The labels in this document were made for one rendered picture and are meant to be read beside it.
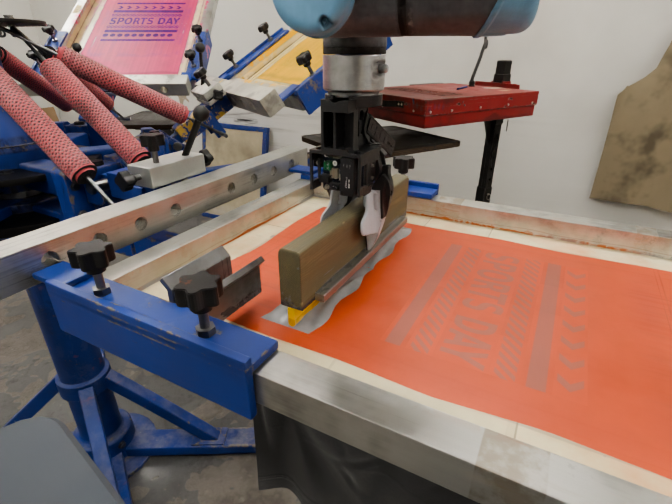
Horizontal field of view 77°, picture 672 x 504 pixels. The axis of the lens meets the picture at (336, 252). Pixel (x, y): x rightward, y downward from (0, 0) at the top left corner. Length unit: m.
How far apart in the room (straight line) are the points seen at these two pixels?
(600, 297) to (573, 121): 1.93
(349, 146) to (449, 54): 2.10
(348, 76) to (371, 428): 0.37
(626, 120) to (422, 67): 1.05
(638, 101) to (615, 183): 0.39
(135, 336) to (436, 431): 0.31
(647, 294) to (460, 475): 0.43
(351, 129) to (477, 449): 0.36
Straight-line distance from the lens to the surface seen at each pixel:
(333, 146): 0.52
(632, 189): 2.55
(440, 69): 2.62
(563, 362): 0.52
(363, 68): 0.52
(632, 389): 0.52
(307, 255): 0.47
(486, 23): 0.41
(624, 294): 0.70
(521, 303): 0.61
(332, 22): 0.40
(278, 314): 0.54
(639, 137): 2.49
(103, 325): 0.54
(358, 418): 0.37
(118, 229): 0.68
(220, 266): 0.54
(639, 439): 0.47
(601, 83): 2.52
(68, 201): 0.97
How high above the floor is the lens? 1.26
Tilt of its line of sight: 26 degrees down
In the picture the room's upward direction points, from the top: straight up
